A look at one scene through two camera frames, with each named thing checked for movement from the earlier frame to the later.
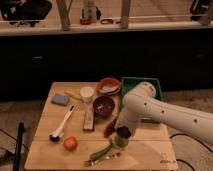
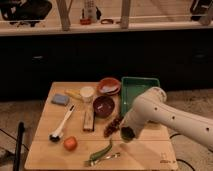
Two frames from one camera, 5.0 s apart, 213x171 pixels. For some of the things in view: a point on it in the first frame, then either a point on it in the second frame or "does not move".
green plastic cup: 120,142 to 127,133
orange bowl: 109,86 does not move
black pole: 16,165 does not move
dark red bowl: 103,107 does not move
